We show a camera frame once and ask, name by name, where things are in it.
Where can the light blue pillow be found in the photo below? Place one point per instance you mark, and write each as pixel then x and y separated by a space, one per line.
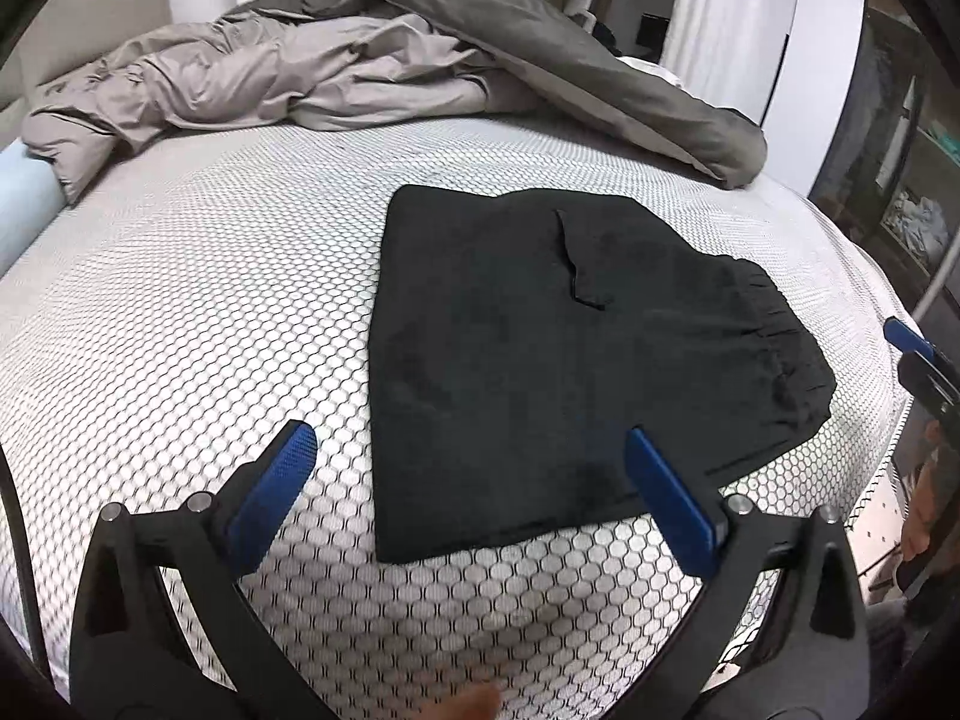
pixel 22 202

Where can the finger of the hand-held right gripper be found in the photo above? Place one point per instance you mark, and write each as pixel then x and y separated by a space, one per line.
pixel 904 334

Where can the white metal pole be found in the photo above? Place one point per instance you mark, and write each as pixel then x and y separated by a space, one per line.
pixel 941 277

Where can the white chair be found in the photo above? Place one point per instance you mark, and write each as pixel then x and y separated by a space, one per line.
pixel 579 9

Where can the person's left hand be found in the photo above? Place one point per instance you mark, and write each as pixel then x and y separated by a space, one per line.
pixel 474 703

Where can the dark glass-door cabinet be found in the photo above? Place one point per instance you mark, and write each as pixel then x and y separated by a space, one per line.
pixel 885 127

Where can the bed with honeycomb cover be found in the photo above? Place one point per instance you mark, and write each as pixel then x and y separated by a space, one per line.
pixel 225 315

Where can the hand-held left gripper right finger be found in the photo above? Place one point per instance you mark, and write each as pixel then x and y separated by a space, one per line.
pixel 671 502

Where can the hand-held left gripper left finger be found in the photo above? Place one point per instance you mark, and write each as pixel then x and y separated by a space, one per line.
pixel 274 487

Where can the grey duvet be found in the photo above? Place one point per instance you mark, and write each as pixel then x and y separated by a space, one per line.
pixel 300 75

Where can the dark monitor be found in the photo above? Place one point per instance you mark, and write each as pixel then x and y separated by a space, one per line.
pixel 652 28

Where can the person's right hand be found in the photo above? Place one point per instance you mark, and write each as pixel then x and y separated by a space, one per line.
pixel 930 495

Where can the beige padded headboard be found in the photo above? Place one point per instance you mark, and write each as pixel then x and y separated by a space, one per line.
pixel 75 37

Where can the black pants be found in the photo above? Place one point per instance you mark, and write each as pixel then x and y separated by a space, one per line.
pixel 562 352

